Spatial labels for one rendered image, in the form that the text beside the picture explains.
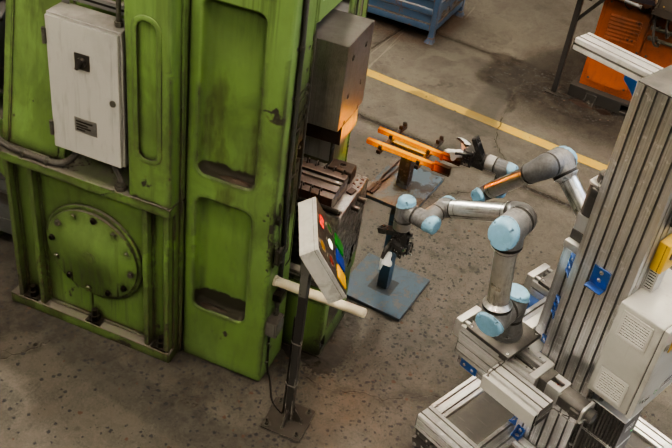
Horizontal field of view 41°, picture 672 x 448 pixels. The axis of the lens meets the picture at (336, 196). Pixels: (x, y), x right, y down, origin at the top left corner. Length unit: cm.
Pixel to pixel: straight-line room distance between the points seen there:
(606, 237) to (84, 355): 258
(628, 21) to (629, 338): 401
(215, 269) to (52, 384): 96
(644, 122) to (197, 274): 216
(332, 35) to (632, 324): 160
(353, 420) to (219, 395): 66
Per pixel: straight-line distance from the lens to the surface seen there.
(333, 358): 465
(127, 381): 451
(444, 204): 362
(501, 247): 331
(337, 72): 364
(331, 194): 406
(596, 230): 347
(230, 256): 413
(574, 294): 366
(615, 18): 720
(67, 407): 443
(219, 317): 433
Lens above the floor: 336
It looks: 36 degrees down
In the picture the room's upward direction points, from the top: 8 degrees clockwise
